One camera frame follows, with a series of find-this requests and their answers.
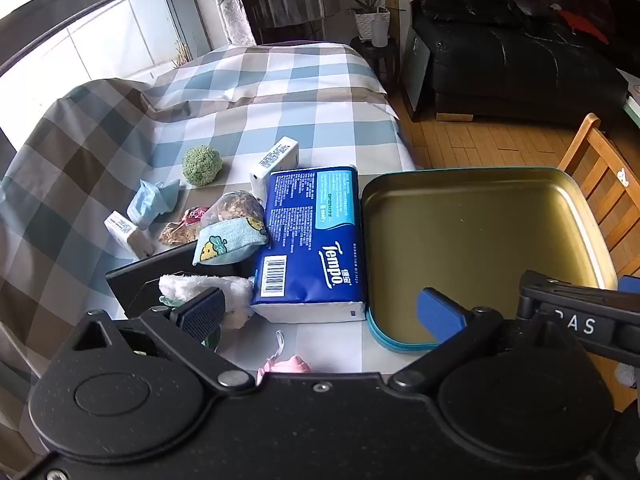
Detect black leather sofa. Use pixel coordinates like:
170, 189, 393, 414
410, 0, 640, 128

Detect side table with grey cloth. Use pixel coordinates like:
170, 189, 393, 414
237, 0, 343, 43

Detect green mesh scrubber ball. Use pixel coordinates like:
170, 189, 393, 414
181, 146, 224, 189

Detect small pink soft toy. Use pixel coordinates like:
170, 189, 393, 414
256, 330, 311, 376

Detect white fluffy cloth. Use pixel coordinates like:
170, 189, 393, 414
158, 272, 256, 331

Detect flat black box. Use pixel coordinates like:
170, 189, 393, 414
105, 240, 241, 321

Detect window with dark frame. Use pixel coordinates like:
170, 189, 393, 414
0, 0, 211, 91

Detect white plastic bottle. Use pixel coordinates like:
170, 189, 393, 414
371, 11, 391, 48

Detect red cushion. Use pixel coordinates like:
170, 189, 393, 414
555, 7, 613, 46

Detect wooden chair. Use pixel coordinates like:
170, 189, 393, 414
557, 112, 640, 281

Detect checked tablecloth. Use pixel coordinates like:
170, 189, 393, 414
0, 42, 418, 461

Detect snack wrapper packet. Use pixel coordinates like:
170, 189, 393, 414
158, 206, 211, 246

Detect small white tissue pack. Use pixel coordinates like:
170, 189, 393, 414
249, 136, 300, 201
103, 210, 156, 258

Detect dark round stool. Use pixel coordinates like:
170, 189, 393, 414
350, 36, 401, 93

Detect patterned grey curtain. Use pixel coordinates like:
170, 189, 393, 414
206, 0, 257, 46

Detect large blue tissue pack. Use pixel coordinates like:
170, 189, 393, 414
248, 165, 369, 324

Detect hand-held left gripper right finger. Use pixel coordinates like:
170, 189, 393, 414
390, 287, 581, 393

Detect clear sachet of dried pieces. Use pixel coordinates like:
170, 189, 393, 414
200, 190, 266, 233

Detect gold tin tray teal rim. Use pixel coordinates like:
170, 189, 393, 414
360, 166, 619, 356

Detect blue face mask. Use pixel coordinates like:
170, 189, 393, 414
126, 179, 182, 231

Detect potted plant in white pot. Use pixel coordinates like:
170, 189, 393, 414
342, 0, 407, 43

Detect leaning glass panel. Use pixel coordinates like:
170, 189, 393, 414
401, 25, 432, 113

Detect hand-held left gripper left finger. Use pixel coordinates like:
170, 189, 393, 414
72, 287, 256, 393

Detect light blue cartoon sock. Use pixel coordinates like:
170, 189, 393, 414
192, 215, 269, 267

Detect white desk with green edge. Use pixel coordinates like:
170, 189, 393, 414
616, 67, 640, 128

